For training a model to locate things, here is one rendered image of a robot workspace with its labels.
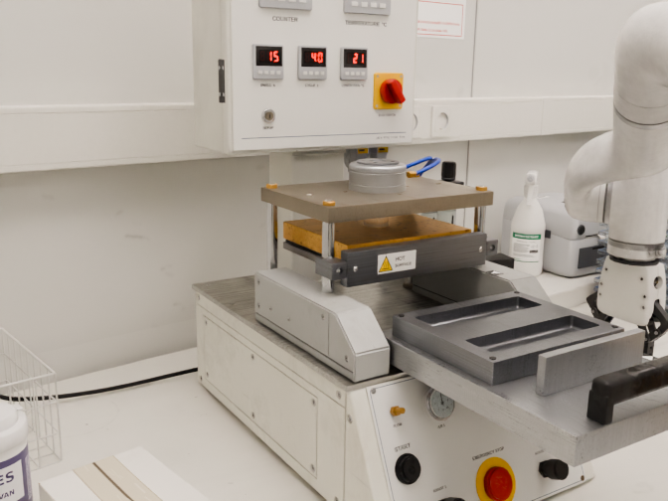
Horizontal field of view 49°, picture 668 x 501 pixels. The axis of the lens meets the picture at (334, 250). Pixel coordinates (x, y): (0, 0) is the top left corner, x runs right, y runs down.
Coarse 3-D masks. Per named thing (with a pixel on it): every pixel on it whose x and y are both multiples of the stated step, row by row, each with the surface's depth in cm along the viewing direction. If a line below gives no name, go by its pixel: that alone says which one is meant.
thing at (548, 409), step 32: (416, 352) 81; (576, 352) 71; (608, 352) 74; (640, 352) 77; (448, 384) 76; (480, 384) 73; (512, 384) 73; (544, 384) 70; (576, 384) 72; (512, 416) 69; (544, 416) 66; (576, 416) 66; (640, 416) 67; (544, 448) 66; (576, 448) 63; (608, 448) 65
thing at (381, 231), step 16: (288, 224) 104; (304, 224) 103; (320, 224) 103; (336, 224) 104; (352, 224) 104; (368, 224) 102; (384, 224) 102; (400, 224) 104; (416, 224) 104; (432, 224) 105; (448, 224) 105; (288, 240) 104; (304, 240) 100; (320, 240) 97; (336, 240) 94; (352, 240) 94; (368, 240) 94; (384, 240) 94; (400, 240) 95; (416, 240) 97; (304, 256) 101; (336, 256) 94
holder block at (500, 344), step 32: (416, 320) 83; (448, 320) 88; (480, 320) 84; (512, 320) 84; (544, 320) 84; (576, 320) 86; (448, 352) 77; (480, 352) 74; (512, 352) 74; (544, 352) 75
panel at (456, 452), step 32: (384, 384) 84; (416, 384) 86; (384, 416) 83; (416, 416) 85; (480, 416) 89; (384, 448) 82; (416, 448) 84; (448, 448) 86; (480, 448) 88; (512, 448) 91; (416, 480) 83; (448, 480) 85; (480, 480) 87; (512, 480) 89; (544, 480) 92; (576, 480) 95
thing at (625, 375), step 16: (624, 368) 67; (640, 368) 67; (656, 368) 67; (592, 384) 65; (608, 384) 64; (624, 384) 65; (640, 384) 66; (656, 384) 67; (592, 400) 65; (608, 400) 64; (624, 400) 65; (592, 416) 65; (608, 416) 64
